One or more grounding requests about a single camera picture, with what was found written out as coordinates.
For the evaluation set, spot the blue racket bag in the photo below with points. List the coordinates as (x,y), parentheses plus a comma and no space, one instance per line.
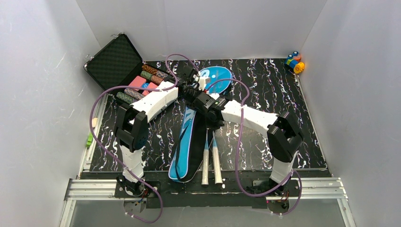
(188,150)

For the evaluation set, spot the pink card box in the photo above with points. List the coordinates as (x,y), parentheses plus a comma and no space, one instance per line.
(137,83)

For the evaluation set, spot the black base beam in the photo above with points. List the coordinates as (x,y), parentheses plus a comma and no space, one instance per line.
(193,194)

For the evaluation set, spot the poker chip roll brown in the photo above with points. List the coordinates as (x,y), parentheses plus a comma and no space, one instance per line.
(154,71)

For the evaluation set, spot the poker chip roll purple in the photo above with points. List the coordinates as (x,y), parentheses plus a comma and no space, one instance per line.
(134,94)

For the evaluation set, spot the green clip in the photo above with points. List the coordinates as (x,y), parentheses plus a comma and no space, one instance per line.
(89,140)

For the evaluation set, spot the poker chip roll green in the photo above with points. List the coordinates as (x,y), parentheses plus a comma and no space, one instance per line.
(153,78)

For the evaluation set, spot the black aluminium case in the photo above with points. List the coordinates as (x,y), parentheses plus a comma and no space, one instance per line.
(116,64)

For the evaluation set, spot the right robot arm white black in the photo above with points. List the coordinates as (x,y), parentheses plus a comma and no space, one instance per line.
(281,130)

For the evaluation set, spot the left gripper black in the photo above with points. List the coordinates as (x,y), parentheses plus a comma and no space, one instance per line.
(191,77)

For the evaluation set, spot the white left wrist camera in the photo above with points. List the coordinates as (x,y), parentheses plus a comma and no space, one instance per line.
(203,81)

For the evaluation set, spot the blue badminton racket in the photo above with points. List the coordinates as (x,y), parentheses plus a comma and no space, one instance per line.
(205,163)
(216,162)

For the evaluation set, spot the poker chip roll front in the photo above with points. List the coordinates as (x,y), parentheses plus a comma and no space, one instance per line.
(126,98)

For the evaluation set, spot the red card box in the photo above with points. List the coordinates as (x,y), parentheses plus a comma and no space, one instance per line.
(148,85)

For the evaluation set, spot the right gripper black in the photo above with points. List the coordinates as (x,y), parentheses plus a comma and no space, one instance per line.
(212,108)

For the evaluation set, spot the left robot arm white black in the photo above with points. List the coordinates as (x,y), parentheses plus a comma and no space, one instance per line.
(131,128)

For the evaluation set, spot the wooden block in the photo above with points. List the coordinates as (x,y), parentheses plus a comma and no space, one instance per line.
(94,122)

